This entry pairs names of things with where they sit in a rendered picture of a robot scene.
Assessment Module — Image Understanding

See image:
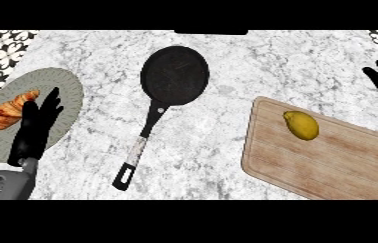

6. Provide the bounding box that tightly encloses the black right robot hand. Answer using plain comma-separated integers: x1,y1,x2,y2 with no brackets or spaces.
361,61,378,90

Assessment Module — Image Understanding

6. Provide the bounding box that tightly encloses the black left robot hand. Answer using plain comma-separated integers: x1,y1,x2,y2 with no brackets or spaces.
5,86,64,168

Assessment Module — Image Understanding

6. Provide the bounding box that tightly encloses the yellow lemon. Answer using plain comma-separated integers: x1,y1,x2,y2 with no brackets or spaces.
281,110,320,142

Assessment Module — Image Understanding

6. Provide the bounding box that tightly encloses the wooden cutting board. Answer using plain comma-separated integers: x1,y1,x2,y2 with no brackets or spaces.
239,95,378,201

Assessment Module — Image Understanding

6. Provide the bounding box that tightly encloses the black frying pan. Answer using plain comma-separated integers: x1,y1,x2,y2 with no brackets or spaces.
110,45,211,192

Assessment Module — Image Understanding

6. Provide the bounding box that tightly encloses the golden croissant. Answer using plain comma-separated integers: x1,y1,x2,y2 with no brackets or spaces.
0,89,41,131

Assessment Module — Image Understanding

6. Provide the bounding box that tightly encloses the grey round plate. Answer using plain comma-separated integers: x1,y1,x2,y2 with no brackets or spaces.
0,67,85,164

